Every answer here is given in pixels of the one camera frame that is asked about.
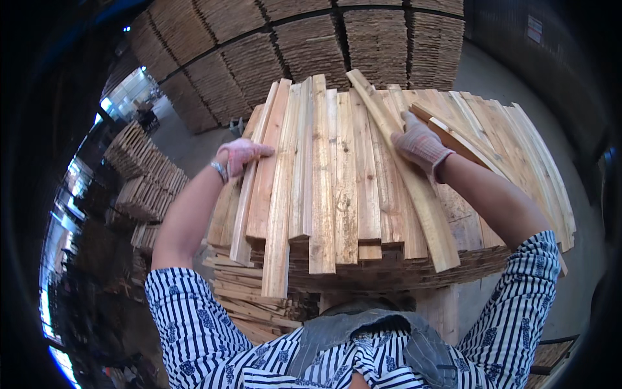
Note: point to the person's left hand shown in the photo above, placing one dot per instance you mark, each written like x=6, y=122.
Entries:
x=240, y=154

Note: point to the person's right hand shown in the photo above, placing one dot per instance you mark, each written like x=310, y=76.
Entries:
x=422, y=146

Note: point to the person's right fingers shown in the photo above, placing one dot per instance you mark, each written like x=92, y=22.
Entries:
x=409, y=121

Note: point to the person's left fingers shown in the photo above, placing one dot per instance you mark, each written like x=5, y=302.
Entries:
x=260, y=149

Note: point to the long curved wooden plank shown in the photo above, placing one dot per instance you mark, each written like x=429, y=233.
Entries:
x=436, y=228

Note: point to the stack of wooden planks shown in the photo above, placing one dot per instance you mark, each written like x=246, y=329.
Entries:
x=335, y=170

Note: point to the heap of short wood pieces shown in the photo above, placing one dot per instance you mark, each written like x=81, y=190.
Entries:
x=146, y=180

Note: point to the low pile of thin slats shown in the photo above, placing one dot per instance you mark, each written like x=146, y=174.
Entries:
x=243, y=291

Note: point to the wrapped pallet with white label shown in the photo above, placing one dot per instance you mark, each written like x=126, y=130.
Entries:
x=534, y=29

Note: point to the person's body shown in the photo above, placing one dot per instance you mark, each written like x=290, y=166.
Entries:
x=204, y=335

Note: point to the wooden pallet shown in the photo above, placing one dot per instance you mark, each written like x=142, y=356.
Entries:
x=549, y=355

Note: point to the wall of stacked wood bundles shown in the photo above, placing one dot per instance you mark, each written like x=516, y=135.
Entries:
x=311, y=43

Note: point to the wooden support post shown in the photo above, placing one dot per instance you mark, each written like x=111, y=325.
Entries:
x=440, y=311

